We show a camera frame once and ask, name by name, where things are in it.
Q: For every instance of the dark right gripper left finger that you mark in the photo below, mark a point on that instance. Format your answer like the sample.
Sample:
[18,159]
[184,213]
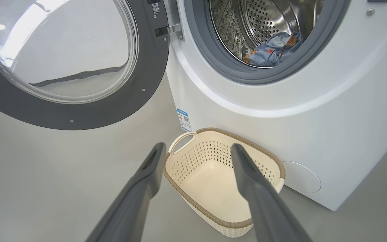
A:
[136,201]

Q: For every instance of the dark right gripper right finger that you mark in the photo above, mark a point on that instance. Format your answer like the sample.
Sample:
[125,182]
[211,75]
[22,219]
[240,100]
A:
[264,208]

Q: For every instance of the blue cartoon print garment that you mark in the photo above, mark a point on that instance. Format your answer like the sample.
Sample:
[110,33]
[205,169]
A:
[274,50]

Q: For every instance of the cream basket with brown rim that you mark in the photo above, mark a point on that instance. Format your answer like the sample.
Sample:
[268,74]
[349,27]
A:
[210,181]

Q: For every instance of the white front-load washing machine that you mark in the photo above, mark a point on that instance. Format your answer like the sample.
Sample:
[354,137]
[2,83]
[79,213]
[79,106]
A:
[314,134]

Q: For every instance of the grey rubber door gasket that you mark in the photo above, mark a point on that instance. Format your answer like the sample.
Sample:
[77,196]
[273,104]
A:
[200,40]

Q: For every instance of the silver door hinge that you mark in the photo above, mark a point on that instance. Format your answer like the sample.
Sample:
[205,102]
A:
[175,30]

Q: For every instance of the black square door latch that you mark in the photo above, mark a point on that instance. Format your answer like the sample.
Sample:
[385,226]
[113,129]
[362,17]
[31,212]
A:
[378,1]

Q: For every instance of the round white filter cover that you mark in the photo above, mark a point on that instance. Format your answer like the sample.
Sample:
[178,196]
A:
[301,177]

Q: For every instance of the blue energy label sticker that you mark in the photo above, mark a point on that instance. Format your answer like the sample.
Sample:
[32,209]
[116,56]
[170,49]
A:
[184,120]

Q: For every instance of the perforated steel drum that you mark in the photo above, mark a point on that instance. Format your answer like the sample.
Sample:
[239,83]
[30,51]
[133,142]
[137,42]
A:
[264,16]

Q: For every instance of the small QR code sticker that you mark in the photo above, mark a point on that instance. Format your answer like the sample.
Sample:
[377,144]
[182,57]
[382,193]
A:
[156,8]

